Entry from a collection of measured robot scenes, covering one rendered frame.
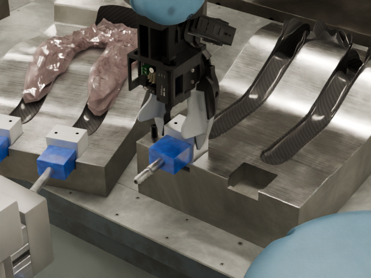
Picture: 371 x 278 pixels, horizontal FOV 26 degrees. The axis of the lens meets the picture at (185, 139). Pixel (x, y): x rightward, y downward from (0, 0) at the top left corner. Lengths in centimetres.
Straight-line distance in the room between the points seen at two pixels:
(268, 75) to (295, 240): 90
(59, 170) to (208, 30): 30
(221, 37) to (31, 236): 37
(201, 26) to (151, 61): 8
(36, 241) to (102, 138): 36
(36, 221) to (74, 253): 48
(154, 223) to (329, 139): 28
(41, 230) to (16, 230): 43
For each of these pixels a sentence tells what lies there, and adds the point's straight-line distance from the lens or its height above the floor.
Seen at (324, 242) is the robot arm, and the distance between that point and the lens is 39.
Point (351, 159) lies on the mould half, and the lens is 114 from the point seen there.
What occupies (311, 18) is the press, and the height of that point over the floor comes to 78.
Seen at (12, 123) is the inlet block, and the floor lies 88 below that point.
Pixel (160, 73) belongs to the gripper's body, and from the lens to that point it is 97.
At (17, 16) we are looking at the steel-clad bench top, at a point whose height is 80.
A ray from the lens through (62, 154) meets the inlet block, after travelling 115.
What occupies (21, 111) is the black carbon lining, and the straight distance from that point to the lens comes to 130.
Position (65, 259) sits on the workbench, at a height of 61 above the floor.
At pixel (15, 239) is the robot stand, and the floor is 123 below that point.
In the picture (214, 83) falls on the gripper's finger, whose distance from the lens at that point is 102.
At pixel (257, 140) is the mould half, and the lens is 114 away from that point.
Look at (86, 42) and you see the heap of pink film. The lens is 141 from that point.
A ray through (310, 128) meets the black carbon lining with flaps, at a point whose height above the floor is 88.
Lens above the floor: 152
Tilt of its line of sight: 33 degrees down
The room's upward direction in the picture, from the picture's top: straight up
